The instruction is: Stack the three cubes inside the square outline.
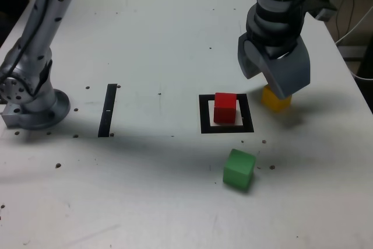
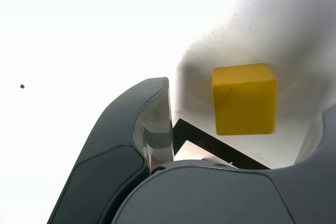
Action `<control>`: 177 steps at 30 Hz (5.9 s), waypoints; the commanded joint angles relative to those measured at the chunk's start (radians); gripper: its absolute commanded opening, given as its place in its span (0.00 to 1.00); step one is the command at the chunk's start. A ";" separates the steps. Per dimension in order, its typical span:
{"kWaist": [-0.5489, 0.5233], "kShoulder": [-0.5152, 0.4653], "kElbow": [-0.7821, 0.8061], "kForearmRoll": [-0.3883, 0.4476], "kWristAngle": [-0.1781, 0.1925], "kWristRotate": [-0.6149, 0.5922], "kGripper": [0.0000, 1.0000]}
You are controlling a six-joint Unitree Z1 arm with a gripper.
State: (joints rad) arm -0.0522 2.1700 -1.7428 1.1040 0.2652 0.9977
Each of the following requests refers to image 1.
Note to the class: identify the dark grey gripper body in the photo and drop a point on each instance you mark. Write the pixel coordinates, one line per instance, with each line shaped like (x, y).
(277, 50)

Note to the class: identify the yellow cube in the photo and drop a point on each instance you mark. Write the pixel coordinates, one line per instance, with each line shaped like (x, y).
(277, 104)

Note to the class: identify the black tape strip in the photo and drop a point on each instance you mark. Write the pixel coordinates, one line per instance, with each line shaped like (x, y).
(107, 109)

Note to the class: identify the green cube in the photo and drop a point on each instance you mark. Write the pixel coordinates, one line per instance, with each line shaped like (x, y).
(237, 170)

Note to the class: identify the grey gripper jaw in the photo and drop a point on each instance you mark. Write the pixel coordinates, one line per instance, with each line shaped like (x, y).
(247, 59)
(291, 74)

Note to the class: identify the red cube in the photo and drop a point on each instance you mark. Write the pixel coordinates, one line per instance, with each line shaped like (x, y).
(224, 109)

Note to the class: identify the black tape square outline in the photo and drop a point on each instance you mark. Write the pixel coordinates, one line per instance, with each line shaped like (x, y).
(204, 115)

